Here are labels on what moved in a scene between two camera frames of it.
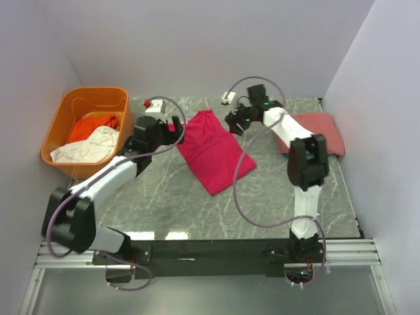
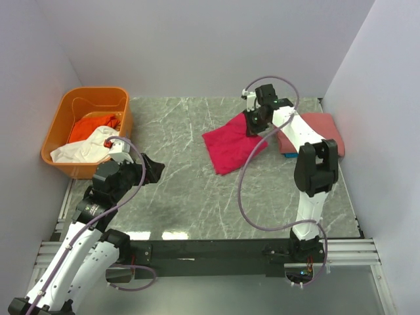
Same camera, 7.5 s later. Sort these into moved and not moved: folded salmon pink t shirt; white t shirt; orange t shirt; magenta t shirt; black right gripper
Moved: magenta t shirt; black right gripper
Not moved: folded salmon pink t shirt; white t shirt; orange t shirt
